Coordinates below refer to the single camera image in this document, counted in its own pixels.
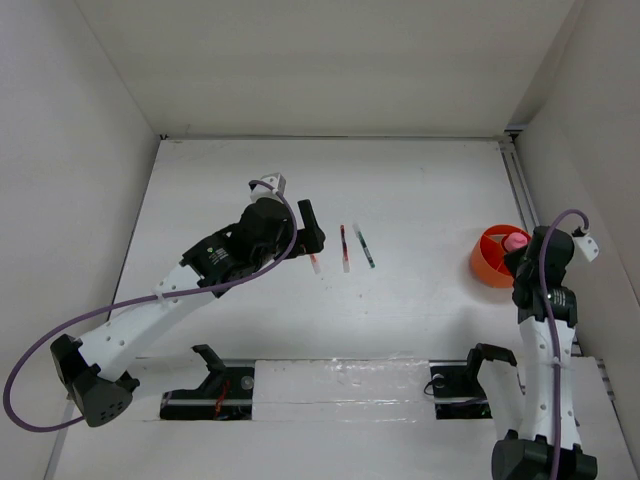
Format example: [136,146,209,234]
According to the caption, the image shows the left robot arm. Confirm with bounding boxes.
[50,198,325,427]

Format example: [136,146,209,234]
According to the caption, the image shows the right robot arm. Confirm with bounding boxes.
[462,227,598,479]

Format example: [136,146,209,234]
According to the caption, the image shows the orange round organizer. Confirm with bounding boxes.
[469,224,531,289]

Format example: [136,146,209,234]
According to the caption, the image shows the green pen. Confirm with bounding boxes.
[352,222,376,269]

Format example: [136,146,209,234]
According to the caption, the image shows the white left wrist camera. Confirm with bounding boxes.
[249,173,286,203]

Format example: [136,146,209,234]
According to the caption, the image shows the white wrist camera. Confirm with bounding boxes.
[249,173,286,203]
[572,227,600,263]

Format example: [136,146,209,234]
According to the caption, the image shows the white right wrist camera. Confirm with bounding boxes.
[572,227,600,263]

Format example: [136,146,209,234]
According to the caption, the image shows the aluminium side rail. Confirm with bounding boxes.
[498,130,584,357]

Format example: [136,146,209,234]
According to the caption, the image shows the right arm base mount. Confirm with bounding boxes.
[423,343,517,420]

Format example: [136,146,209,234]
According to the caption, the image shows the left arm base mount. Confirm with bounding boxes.
[159,344,256,421]

